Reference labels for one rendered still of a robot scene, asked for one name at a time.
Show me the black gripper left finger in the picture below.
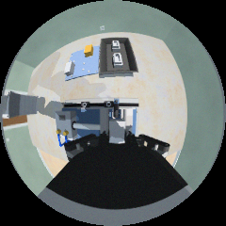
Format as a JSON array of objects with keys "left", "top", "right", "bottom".
[{"left": 64, "top": 129, "right": 110, "bottom": 161}]

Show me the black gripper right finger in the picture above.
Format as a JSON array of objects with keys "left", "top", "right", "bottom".
[{"left": 124, "top": 129, "right": 170, "bottom": 158}]

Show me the yellow rectangular block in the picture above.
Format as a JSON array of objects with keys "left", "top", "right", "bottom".
[{"left": 84, "top": 44, "right": 93, "bottom": 57}]

